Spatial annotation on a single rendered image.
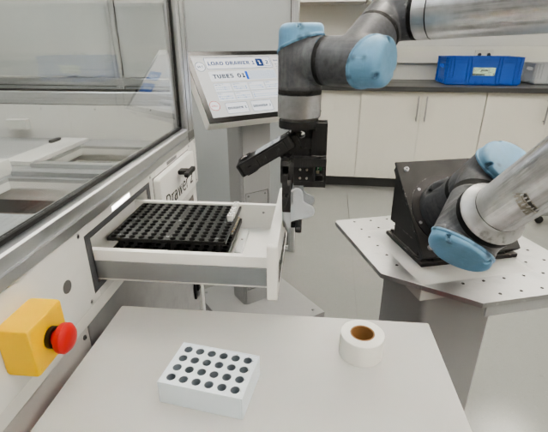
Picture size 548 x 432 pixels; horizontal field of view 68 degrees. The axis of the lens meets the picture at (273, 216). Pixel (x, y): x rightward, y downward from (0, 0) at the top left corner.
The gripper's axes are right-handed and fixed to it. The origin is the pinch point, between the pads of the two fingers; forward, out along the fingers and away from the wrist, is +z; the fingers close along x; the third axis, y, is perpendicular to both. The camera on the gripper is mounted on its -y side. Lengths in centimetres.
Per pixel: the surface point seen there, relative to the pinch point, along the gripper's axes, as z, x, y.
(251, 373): 10.7, -29.0, -2.9
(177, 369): 11.6, -28.2, -14.1
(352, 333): 11.6, -18.0, 12.3
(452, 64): -15, 297, 119
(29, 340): 0.7, -36.3, -28.8
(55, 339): 1.7, -34.6, -26.8
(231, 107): -10, 81, -26
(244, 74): -21, 95, -23
